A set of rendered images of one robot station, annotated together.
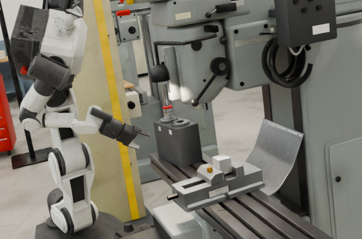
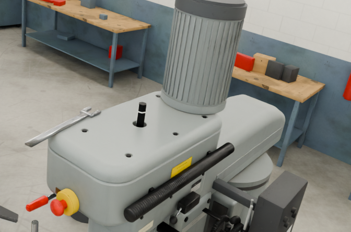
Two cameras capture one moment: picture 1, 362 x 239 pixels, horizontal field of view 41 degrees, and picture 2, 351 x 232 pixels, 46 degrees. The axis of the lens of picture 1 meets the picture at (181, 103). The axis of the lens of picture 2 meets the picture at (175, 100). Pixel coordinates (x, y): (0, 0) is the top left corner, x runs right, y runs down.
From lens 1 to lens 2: 134 cm
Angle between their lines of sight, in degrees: 37
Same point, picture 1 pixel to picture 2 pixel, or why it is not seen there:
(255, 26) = (201, 205)
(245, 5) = (200, 186)
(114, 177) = not seen: outside the picture
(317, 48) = (241, 209)
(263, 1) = (212, 174)
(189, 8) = (153, 216)
